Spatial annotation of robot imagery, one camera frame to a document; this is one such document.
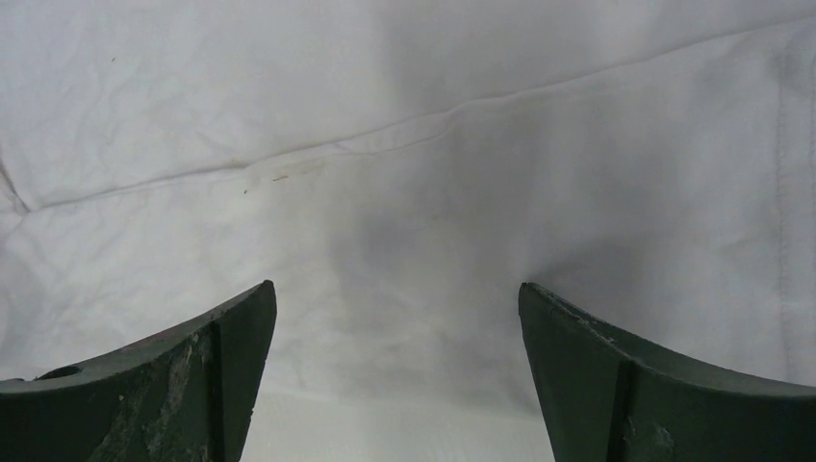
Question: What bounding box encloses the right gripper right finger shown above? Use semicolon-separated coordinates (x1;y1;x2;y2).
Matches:
519;283;815;462

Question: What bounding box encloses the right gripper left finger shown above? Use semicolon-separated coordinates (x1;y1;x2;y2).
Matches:
1;281;277;462

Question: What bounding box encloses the white t shirt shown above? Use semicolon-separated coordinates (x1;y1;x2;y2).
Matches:
0;0;816;423

